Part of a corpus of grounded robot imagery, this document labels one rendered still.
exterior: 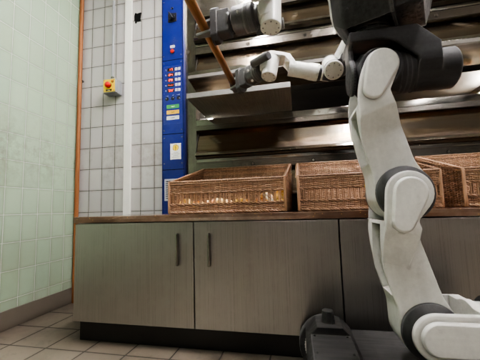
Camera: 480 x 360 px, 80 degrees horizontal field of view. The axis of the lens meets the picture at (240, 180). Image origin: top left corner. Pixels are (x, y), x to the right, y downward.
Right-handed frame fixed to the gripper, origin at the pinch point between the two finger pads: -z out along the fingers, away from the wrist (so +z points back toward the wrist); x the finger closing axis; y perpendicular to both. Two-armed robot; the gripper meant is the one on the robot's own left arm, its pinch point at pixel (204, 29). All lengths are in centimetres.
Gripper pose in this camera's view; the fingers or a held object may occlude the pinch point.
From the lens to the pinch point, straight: 111.9
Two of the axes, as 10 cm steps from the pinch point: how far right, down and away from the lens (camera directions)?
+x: 0.3, 9.9, -1.0
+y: 3.2, 0.9, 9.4
